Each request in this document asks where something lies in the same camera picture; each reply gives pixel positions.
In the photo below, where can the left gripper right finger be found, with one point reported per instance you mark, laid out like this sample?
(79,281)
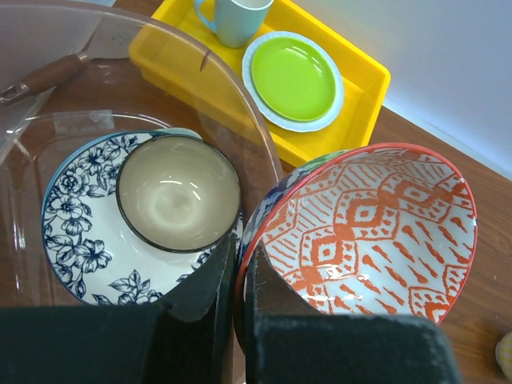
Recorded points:
(288,341)

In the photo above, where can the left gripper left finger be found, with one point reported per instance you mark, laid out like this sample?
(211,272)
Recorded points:
(184,337)

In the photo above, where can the dark floral plate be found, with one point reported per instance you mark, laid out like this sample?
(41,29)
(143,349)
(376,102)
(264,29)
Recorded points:
(90,248)

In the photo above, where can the red patterned bowl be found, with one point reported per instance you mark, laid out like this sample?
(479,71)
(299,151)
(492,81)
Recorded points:
(389,228)

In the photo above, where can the cream patterned bowl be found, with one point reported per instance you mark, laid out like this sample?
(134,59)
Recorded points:
(178,193)

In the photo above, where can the light blue divided plate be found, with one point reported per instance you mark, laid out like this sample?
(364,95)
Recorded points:
(181,131)

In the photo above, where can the clear pink plastic bin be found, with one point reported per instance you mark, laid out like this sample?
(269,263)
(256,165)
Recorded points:
(108,96)

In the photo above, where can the yellow rim blue bowl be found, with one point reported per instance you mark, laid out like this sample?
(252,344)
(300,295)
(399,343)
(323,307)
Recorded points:
(503,355)

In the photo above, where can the lime green plate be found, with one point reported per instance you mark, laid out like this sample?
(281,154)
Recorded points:
(294,82)

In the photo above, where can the yellow plastic tray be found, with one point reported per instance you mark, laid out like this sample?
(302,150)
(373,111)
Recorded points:
(185,64)

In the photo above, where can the pale green white mug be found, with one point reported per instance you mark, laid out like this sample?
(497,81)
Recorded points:
(235,22)

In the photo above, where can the wooden handle tool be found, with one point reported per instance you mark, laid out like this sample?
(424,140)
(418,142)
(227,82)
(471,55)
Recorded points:
(44,78)

